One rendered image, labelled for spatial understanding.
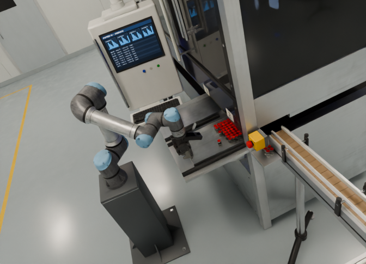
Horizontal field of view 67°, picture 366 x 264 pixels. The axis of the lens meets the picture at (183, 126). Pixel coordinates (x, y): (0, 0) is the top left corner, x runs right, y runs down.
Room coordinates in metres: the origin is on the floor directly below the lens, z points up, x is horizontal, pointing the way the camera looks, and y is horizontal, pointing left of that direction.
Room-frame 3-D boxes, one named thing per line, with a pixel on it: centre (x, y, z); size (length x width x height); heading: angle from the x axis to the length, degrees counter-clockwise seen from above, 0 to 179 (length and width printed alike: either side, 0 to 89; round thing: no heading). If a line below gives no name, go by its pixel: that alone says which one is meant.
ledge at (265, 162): (1.00, -0.39, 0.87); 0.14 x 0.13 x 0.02; 97
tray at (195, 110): (1.58, -0.15, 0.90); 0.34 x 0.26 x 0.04; 97
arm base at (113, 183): (1.31, 0.53, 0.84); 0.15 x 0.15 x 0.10
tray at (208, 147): (1.23, -0.14, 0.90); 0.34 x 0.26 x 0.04; 97
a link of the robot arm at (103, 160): (1.32, 0.52, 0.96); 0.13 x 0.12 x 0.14; 146
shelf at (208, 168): (1.40, -0.10, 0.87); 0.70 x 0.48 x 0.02; 7
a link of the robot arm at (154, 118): (1.18, 0.13, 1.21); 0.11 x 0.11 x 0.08; 56
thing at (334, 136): (2.15, -0.67, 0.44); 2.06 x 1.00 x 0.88; 7
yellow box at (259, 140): (1.01, -0.34, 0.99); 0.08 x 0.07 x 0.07; 97
